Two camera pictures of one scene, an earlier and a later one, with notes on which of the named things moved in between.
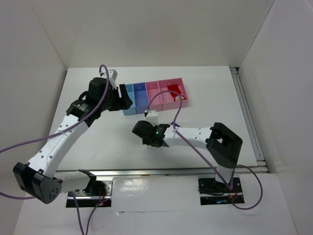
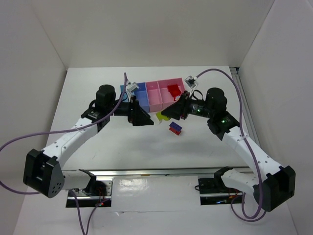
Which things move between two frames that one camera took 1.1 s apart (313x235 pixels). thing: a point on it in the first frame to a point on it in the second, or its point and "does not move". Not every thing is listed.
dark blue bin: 141,97 does not move
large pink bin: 167,102 does not move
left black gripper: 117,98 to 132,112
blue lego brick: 177,125 does not move
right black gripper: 148,141 to 183,106
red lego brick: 174,88 does not move
